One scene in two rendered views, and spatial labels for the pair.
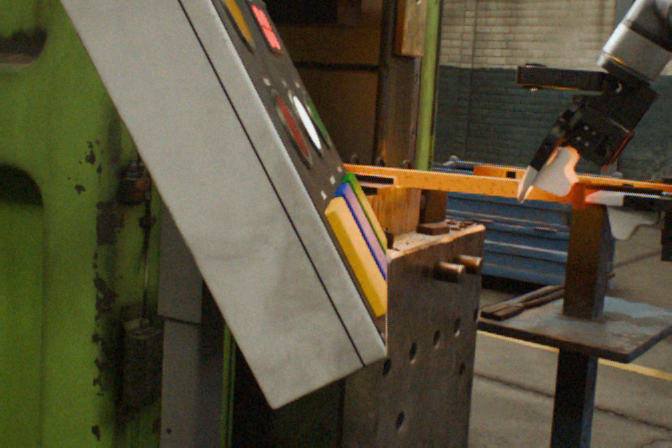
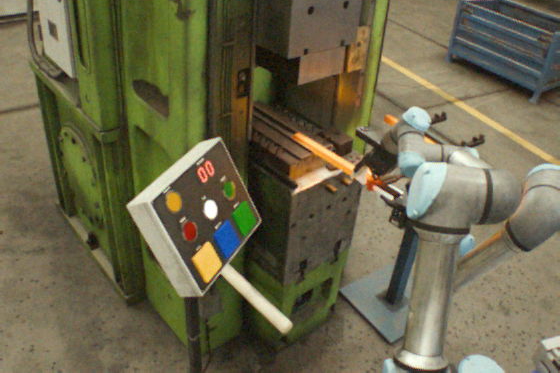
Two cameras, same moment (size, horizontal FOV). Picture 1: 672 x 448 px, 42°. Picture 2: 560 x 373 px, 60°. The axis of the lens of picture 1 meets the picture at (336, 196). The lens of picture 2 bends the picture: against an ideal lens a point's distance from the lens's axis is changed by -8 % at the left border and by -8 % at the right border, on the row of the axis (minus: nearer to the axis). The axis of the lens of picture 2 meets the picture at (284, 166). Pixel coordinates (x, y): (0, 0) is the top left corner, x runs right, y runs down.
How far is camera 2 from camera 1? 0.97 m
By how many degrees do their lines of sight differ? 31
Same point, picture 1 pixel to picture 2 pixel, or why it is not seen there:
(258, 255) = (173, 268)
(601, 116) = (378, 162)
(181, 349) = not seen: hidden behind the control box
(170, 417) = not seen: hidden behind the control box
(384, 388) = (291, 232)
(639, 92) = (392, 158)
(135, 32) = (142, 218)
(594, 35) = not seen: outside the picture
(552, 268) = (530, 78)
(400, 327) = (301, 212)
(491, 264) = (498, 68)
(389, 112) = (340, 95)
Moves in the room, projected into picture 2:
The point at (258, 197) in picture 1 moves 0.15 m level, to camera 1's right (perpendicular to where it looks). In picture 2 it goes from (171, 258) to (227, 278)
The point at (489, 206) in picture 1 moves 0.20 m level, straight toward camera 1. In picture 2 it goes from (503, 35) to (500, 40)
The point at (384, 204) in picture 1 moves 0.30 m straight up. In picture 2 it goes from (305, 162) to (314, 82)
